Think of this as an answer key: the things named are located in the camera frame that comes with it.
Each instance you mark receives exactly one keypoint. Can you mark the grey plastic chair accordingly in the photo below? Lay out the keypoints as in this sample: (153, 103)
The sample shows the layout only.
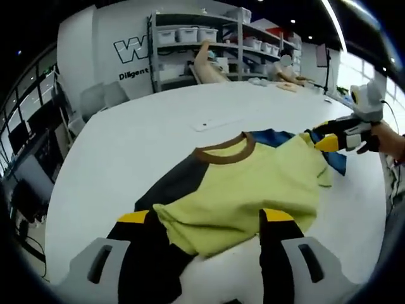
(91, 99)
(77, 128)
(115, 92)

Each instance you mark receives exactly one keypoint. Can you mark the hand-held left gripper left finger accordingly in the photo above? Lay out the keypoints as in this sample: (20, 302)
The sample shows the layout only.
(95, 269)

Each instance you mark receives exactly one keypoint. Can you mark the light panel on tripod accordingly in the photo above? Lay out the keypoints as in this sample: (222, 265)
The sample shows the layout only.
(321, 55)

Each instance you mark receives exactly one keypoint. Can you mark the black office chair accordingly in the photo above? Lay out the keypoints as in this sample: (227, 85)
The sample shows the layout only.
(30, 202)

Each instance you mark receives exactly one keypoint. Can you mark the grey metal storage shelf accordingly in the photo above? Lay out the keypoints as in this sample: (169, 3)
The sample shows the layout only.
(234, 44)

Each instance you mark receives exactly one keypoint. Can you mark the person's right hand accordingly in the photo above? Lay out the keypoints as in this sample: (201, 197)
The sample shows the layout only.
(378, 139)

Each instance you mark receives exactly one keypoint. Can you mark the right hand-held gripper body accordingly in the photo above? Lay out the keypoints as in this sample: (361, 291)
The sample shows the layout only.
(368, 101)

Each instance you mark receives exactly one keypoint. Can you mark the beige folded cloth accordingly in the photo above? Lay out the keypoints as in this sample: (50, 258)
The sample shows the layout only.
(288, 87)

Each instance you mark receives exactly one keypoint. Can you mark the row of white storage bins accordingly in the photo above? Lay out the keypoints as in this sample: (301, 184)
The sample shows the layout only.
(186, 33)

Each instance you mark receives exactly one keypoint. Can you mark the grey workstation counter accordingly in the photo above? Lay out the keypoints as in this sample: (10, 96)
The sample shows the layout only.
(34, 168)

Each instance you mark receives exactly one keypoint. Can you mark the white crumpled cloth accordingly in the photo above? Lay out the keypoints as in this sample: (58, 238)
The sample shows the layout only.
(259, 82)

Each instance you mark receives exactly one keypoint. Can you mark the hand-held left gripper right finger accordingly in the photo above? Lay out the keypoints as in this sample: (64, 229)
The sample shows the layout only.
(300, 269)

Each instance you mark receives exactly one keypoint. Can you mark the yellow blue grey garment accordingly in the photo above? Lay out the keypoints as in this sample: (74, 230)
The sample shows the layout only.
(237, 190)

